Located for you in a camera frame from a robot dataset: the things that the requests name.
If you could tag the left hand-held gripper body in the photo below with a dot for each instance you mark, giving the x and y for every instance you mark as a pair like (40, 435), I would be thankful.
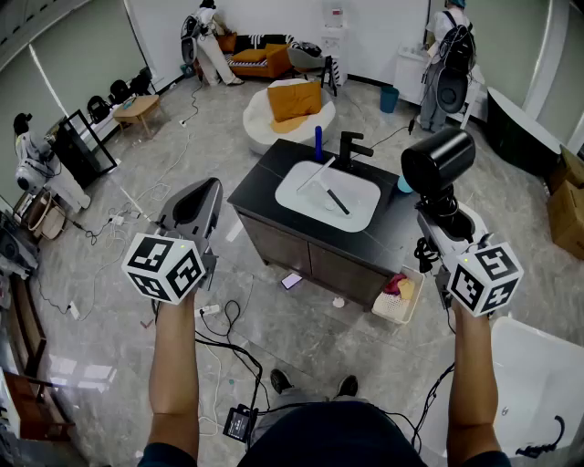
(164, 266)

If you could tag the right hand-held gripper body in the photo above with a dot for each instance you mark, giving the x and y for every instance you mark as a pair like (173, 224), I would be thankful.
(486, 283)

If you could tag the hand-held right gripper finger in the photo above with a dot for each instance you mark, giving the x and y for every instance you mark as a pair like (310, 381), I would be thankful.
(433, 237)
(479, 228)

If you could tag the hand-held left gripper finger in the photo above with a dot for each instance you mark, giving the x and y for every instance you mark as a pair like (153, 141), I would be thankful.
(175, 210)
(215, 205)

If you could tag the black vanity cabinet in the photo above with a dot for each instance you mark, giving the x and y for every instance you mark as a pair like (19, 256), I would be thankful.
(255, 182)

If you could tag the person's left forearm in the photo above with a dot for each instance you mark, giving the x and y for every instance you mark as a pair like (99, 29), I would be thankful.
(175, 365)

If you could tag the person's right forearm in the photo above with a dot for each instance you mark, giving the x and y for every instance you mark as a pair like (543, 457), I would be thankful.
(474, 387)

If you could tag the yellow crumpled cloth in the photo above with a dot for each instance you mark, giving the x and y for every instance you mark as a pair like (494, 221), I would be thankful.
(407, 289)

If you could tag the teal cup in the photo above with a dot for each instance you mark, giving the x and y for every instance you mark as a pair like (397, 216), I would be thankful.
(403, 186)

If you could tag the white power strip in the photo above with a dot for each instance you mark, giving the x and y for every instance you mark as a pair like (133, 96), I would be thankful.
(73, 310)
(207, 310)
(116, 219)

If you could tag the red crumpled cloth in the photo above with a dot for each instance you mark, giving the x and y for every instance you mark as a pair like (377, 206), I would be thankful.
(393, 283)

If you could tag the white ceramic sink bowl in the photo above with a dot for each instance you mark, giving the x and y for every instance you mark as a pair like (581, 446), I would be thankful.
(360, 200)

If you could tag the white laundry basket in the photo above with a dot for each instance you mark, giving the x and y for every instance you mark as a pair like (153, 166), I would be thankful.
(392, 308)

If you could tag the cardboard box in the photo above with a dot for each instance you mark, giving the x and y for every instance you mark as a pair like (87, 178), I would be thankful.
(568, 219)
(574, 169)

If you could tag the black slim brush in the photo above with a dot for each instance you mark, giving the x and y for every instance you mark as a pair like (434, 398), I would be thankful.
(338, 202)

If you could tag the black bathtub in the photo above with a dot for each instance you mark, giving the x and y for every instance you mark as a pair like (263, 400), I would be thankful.
(515, 132)

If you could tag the white bathtub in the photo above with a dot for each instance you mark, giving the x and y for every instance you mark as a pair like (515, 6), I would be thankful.
(534, 374)

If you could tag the smartphone with lit screen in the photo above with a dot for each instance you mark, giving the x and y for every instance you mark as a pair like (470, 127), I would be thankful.
(291, 281)

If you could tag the yellow blanket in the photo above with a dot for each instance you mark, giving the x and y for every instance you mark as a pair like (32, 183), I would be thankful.
(287, 124)

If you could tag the wooden coffee table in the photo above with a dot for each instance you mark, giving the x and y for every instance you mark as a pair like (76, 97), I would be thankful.
(137, 107)

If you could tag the small white floor object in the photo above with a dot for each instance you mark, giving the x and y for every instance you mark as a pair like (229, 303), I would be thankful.
(338, 302)

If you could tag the black faucet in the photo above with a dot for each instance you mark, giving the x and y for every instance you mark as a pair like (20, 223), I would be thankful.
(347, 150)

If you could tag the black backpack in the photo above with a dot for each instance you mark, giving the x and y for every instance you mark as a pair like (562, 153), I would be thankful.
(141, 81)
(98, 109)
(119, 91)

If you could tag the round rattan shelf stand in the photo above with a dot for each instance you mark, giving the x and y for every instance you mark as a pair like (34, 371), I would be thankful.
(45, 219)

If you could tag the teal waste bin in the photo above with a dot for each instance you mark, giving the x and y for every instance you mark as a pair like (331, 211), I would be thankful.
(389, 100)

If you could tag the orange sofa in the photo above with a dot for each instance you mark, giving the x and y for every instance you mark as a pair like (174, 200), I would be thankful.
(274, 64)

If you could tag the person's left black shoe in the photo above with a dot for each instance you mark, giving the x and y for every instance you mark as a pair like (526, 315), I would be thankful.
(280, 380)

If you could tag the person's black shoe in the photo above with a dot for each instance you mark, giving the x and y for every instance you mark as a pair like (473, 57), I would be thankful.
(280, 380)
(348, 386)

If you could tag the grey chair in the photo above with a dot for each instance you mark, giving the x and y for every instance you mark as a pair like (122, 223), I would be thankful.
(305, 59)

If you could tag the person's right black shoe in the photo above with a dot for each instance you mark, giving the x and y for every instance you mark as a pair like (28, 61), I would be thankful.
(348, 386)

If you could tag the small black monitor device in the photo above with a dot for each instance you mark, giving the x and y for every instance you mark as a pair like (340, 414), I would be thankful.
(239, 424)

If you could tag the grey roller blind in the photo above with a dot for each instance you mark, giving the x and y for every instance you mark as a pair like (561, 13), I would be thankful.
(32, 91)
(91, 45)

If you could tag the person's grey trousers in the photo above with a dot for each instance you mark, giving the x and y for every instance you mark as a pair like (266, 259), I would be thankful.
(296, 397)

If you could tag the wooden stool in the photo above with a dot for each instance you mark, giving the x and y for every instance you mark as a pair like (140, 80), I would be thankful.
(32, 401)

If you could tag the white water dispenser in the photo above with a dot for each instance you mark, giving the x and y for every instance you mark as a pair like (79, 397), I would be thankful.
(333, 41)

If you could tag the person's dark teal shirt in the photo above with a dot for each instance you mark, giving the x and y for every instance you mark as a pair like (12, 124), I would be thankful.
(328, 438)

